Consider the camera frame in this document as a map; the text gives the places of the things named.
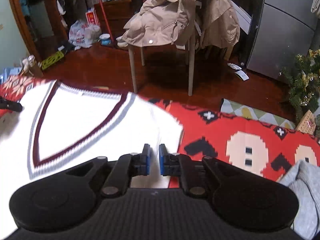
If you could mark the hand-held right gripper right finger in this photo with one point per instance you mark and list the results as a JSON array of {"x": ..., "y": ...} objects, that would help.
[{"x": 162, "y": 160}]

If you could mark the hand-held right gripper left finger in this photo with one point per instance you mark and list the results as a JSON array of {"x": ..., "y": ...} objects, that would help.
[{"x": 148, "y": 160}]

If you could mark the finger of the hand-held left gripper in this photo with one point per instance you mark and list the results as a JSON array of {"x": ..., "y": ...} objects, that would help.
[{"x": 11, "y": 104}]

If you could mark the white knit vest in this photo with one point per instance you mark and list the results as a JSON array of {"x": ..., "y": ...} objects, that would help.
[{"x": 100, "y": 120}]

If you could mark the cardboard box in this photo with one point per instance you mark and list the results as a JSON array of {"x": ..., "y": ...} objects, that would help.
[{"x": 33, "y": 68}]

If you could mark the red patterned blanket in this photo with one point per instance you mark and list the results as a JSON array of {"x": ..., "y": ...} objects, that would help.
[{"x": 212, "y": 135}]

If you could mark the green patterned box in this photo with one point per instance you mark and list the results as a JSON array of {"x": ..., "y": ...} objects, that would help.
[{"x": 52, "y": 60}]

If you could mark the beige chair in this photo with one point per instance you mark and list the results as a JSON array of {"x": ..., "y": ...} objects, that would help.
[{"x": 191, "y": 75}]

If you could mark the white printed plastic bag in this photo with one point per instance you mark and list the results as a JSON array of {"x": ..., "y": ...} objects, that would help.
[{"x": 82, "y": 33}]

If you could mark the green checked floor mat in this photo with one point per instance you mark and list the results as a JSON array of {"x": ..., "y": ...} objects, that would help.
[{"x": 250, "y": 111}]

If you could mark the blue white mug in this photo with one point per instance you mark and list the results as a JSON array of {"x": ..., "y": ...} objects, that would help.
[{"x": 105, "y": 40}]

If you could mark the white paper tag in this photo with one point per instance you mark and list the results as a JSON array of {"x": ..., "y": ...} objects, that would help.
[{"x": 242, "y": 75}]

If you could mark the crumpled white paper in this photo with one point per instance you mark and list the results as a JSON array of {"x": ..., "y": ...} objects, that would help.
[{"x": 233, "y": 66}]

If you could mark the red paper box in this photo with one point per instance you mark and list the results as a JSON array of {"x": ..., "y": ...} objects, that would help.
[{"x": 92, "y": 18}]

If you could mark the black storage shelf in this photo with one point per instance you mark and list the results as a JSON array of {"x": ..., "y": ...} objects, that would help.
[{"x": 75, "y": 2}]

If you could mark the white bowl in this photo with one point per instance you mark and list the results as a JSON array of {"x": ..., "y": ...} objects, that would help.
[{"x": 122, "y": 42}]

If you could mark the wooden drawer cabinet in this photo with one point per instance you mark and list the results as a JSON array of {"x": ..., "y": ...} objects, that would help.
[{"x": 117, "y": 17}]

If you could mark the grey sweater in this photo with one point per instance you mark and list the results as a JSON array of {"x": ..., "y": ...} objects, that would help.
[{"x": 302, "y": 192}]

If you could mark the beige jacket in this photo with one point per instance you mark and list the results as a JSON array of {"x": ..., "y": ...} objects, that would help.
[{"x": 175, "y": 12}]

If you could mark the kraft paper gift box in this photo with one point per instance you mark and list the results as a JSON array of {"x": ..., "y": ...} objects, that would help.
[{"x": 306, "y": 122}]

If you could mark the small Christmas tree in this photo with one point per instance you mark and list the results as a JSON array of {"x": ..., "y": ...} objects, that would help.
[{"x": 300, "y": 85}]

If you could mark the white paper box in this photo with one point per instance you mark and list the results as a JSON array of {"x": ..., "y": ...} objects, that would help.
[{"x": 241, "y": 17}]

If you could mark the grey refrigerator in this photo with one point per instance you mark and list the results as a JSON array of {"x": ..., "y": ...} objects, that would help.
[{"x": 282, "y": 30}]

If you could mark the black metal table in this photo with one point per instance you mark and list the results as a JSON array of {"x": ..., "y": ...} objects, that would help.
[{"x": 257, "y": 10}]

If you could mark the wooden door frame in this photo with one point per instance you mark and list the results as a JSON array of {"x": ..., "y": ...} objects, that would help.
[{"x": 22, "y": 25}]

